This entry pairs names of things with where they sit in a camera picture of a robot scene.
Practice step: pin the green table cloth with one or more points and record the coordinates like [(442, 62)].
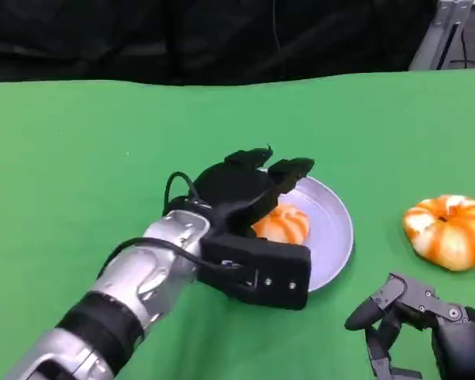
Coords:
[(63, 158)]

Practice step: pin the lilac plate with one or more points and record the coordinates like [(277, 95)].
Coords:
[(328, 221)]

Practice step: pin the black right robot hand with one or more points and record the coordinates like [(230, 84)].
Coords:
[(451, 340)]

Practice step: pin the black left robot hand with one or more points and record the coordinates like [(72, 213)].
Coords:
[(233, 186)]

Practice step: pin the black backdrop cloth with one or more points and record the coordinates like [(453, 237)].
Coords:
[(142, 39)]

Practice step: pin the grey metal stand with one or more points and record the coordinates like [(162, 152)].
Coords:
[(431, 43)]

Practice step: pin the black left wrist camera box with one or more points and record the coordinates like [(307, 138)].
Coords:
[(269, 269)]

